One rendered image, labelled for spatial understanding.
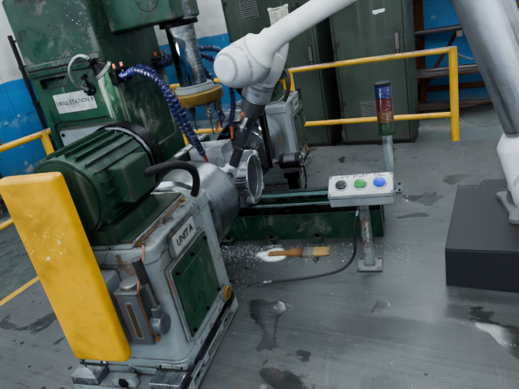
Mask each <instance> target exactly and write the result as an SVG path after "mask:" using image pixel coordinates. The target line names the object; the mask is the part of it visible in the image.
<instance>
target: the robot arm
mask: <svg viewBox="0 0 519 389"><path fill-rule="evenodd" d="M355 1H357V0H310V1H309V2H307V3H306V4H304V5H302V6H301V7H299V8H298V9H296V10H295V11H293V12H291V13H290V14H289V15H287V16H285V17H284V18H282V19H281V20H280V21H278V22H276V23H275V24H274V25H272V26H270V27H269V28H265V29H263V30H262V32H261V33H260V34H258V35H254V34H252V33H249V34H248V35H246V36H244V37H242V38H241V39H239V40H237V41H236V42H234V43H232V44H230V46H227V47H225V48H224V49H222V50H221V51H220V52H219V53H218V55H217V56H216V58H215V61H214V71H215V74H216V75H217V77H218V78H219V80H220V81H221V83H222V84H224V85H226V86H228V87H232V88H243V91H242V95H243V98H242V102H241V104H240V109H241V110H242V111H243V112H244V113H245V114H244V116H242V117H241V120H240V121H241V123H239V125H238V130H237V133H236V139H235V143H234V145H233V146H232V147H233V148H234V149H233V152H232V156H231V159H230V162H229V165H230V166H232V167H235V168H237V167H238V166H239V162H240V160H241V157H242V155H243V151H244V149H246V148H247V147H246V146H245V145H246V144H247V141H248V139H249V135H250V133H251V131H252V128H253V125H254V123H255V122H256V118H257V117H258V116H262V115H263V111H264V109H265V107H266V104H268V103H269V102H270V98H271V96H272V93H273V91H274V87H275V85H276V82H277V81H278V80H279V78H280V76H281V74H282V72H283V68H284V66H285V63H286V61H287V54H288V49H289V41H290V40H291V39H293V38H295V37H296V36H298V35H299V34H301V33H302V32H304V31H306V30H308V29H309V28H311V27H312V26H314V25H316V24H317V23H319V22H321V21H323V20H325V19H326V18H328V17H330V16H331V15H333V14H334V13H336V12H338V11H340V10H342V9H343V8H345V7H347V6H348V5H350V4H351V3H353V2H355ZM451 2H452V3H453V7H454V8H455V11H456V14H457V16H458V19H459V21H460V24H461V26H462V28H463V31H464V34H465V36H466V39H467V42H468V43H469V46H470V49H471V51H472V54H473V57H474V59H475V61H476V63H477V66H478V68H479V71H480V74H481V76H482V78H483V81H484V83H485V86H486V88H487V91H488V93H489V95H490V98H491V101H492V103H493V105H494V109H495V110H496V113H497V115H498V118H499V120H500V123H501V126H502V127H503V130H504V134H503V135H502V137H501V139H500V141H499V143H498V145H497V153H498V156H499V158H500V162H501V165H502V168H503V170H504V174H505V177H506V179H507V191H501V192H498V193H497V200H499V201H500V202H501V203H502V205H503V206H504V208H505V210H506V212H507V213H508V215H509V222H510V223H511V224H516V225H517V224H519V10H518V8H517V4H516V2H515V0H451Z"/></svg>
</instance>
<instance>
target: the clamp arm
mask: <svg viewBox="0 0 519 389"><path fill-rule="evenodd" d="M259 123H260V127H261V131H262V135H263V143H264V147H263V149H264V150H265V151H266V158H267V162H268V166H269V168H274V167H275V165H276V164H274V163H275V160H276V159H274V156H273V148H272V144H271V139H270V132H269V128H268V124H267V119H266V112H265V109H264V111H263V115H262V116H259Z"/></svg>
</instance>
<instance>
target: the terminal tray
mask: <svg viewBox="0 0 519 389"><path fill-rule="evenodd" d="M201 144H202V146H203V149H204V150H205V155H206V157H207V159H208V161H209V163H210V164H214V165H215V166H217V167H219V168H223V167H225V166H226V161H225V158H226V155H227V154H228V153H229V152H230V151H233V149H232V142H231V139H227V140H214V141H207V142H201ZM189 154H190V158H191V161H205V160H204V158H203V157H202V156H201V155H199V154H198V151H197V150H196V148H195V147H193V148H192V149H191V150H190V151H189ZM205 162H206V161H205Z"/></svg>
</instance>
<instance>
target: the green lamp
mask: <svg viewBox="0 0 519 389"><path fill-rule="evenodd" d="M394 132H395V122H394V121H393V122H391V123H378V133H379V134H381V135H386V134H393V133H394Z"/></svg>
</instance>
